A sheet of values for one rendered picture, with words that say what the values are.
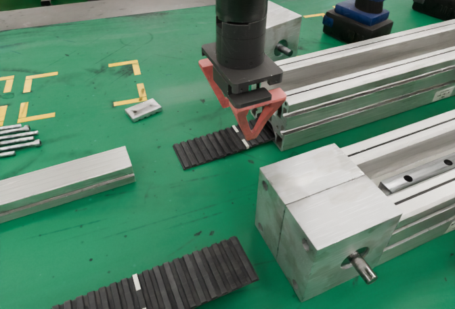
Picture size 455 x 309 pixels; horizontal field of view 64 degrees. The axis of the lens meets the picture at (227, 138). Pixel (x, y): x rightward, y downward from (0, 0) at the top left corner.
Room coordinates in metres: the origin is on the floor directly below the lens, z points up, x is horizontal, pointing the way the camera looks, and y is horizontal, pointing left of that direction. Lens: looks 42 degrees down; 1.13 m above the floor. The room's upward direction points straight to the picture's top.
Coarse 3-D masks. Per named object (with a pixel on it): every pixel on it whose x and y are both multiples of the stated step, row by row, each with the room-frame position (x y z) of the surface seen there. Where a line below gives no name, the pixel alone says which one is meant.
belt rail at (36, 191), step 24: (48, 168) 0.31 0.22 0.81; (72, 168) 0.31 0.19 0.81; (96, 168) 0.31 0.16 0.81; (120, 168) 0.31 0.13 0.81; (0, 192) 0.27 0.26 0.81; (24, 192) 0.27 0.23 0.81; (48, 192) 0.27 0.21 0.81; (72, 192) 0.29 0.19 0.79; (96, 192) 0.29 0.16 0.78; (0, 216) 0.25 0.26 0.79
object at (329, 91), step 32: (416, 32) 0.57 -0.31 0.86; (448, 32) 0.58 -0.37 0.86; (288, 64) 0.46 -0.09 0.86; (320, 64) 0.47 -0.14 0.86; (352, 64) 0.50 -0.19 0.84; (384, 64) 0.53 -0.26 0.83; (416, 64) 0.46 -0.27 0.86; (448, 64) 0.48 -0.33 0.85; (288, 96) 0.38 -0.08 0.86; (320, 96) 0.39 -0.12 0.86; (352, 96) 0.42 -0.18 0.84; (384, 96) 0.43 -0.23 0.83; (416, 96) 0.46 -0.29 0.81; (448, 96) 0.49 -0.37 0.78; (288, 128) 0.37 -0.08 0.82; (320, 128) 0.39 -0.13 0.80; (352, 128) 0.42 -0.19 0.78
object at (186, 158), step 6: (174, 144) 0.38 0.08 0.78; (180, 144) 0.38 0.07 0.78; (186, 144) 0.38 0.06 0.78; (180, 150) 0.37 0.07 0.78; (186, 150) 0.37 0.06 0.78; (180, 156) 0.35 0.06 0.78; (186, 156) 0.36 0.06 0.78; (192, 156) 0.36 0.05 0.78; (180, 162) 0.35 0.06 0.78; (186, 162) 0.34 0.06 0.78; (192, 162) 0.34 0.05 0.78; (186, 168) 0.33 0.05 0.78
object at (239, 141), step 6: (234, 126) 0.41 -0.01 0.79; (228, 132) 0.40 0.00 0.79; (234, 132) 0.40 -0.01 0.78; (240, 132) 0.40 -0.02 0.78; (234, 138) 0.39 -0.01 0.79; (240, 138) 0.39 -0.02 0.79; (234, 144) 0.38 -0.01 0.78; (240, 144) 0.38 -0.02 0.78; (246, 144) 0.37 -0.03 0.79; (240, 150) 0.37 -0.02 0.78
